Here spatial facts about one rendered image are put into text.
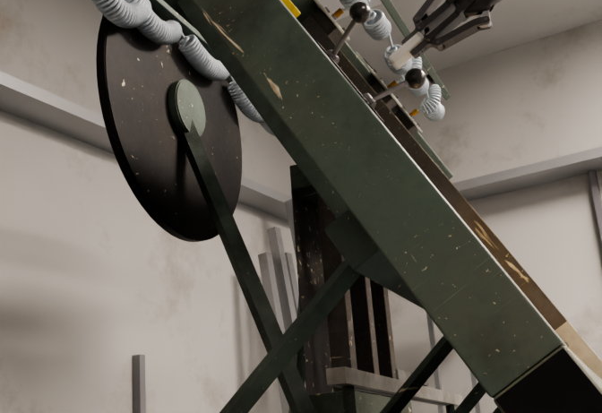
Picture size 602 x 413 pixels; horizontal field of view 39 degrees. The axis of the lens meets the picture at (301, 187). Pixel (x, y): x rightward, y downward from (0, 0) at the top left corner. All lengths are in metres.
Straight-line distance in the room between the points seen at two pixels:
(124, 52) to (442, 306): 1.49
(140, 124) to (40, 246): 1.78
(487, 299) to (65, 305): 3.17
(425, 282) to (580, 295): 4.32
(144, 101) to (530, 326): 1.56
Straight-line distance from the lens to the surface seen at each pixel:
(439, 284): 1.10
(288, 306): 5.00
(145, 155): 2.34
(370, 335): 3.03
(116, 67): 2.32
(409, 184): 1.14
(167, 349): 4.59
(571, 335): 1.75
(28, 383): 3.89
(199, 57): 2.73
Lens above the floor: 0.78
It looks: 19 degrees up
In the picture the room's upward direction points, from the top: 4 degrees counter-clockwise
